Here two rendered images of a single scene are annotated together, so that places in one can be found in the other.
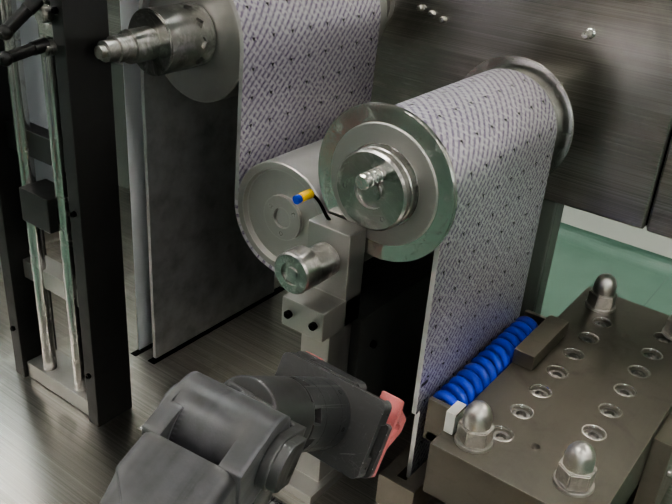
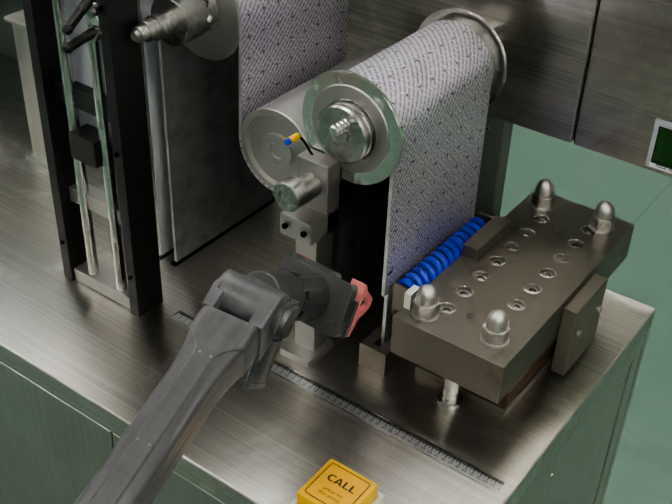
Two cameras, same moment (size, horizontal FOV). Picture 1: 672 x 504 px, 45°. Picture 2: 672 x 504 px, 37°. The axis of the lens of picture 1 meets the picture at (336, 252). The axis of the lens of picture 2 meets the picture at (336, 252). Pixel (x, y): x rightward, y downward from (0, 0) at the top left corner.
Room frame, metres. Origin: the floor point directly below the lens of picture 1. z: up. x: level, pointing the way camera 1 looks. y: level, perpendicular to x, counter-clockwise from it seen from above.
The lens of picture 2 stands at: (-0.42, -0.03, 1.83)
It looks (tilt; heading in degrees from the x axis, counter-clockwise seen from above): 35 degrees down; 0
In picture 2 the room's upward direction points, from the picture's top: 2 degrees clockwise
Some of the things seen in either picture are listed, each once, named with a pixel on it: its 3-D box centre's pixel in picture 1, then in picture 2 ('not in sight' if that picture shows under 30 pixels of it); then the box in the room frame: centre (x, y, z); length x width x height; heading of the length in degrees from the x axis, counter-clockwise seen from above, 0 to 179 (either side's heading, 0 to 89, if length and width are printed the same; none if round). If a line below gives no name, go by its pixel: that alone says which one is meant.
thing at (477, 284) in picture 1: (482, 290); (435, 199); (0.74, -0.16, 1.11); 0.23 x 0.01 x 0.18; 145
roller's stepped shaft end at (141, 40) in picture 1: (124, 47); (151, 29); (0.75, 0.21, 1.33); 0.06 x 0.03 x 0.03; 145
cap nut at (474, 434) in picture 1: (477, 422); (426, 299); (0.59, -0.14, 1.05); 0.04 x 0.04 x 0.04
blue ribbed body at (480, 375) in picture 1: (491, 363); (445, 256); (0.73, -0.18, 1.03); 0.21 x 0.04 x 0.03; 145
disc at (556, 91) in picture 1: (510, 122); (459, 60); (0.88, -0.19, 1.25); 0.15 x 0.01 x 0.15; 55
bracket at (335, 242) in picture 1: (315, 366); (307, 263); (0.66, 0.01, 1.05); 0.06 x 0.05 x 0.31; 145
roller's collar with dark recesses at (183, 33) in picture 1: (172, 38); (185, 14); (0.80, 0.18, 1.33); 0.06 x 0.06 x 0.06; 55
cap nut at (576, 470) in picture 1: (578, 463); (496, 325); (0.55, -0.23, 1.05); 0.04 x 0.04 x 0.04
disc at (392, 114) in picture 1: (383, 184); (351, 128); (0.67, -0.04, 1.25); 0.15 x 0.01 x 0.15; 55
